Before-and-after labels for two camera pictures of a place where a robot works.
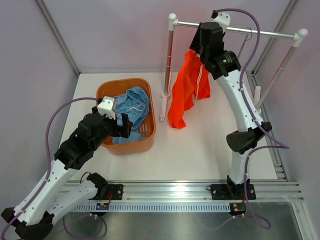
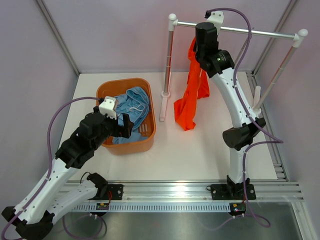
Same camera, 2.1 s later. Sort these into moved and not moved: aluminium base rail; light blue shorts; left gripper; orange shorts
Moved: orange shorts
Not moved: light blue shorts; aluminium base rail; left gripper
